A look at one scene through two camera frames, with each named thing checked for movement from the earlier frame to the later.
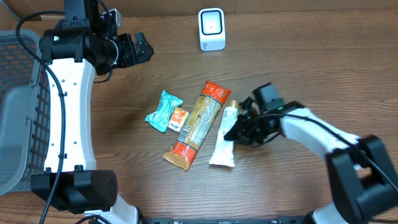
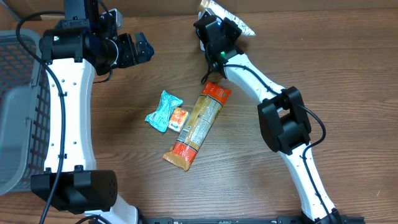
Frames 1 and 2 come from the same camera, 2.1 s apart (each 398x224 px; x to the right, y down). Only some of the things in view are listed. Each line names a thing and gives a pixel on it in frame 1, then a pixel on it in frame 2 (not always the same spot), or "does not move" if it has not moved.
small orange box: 178,119 does not move
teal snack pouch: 160,117 does not move
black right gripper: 242,132 -> 229,27
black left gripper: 132,52 does not move
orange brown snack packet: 196,127 does not move
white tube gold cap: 224,153 -> 222,13
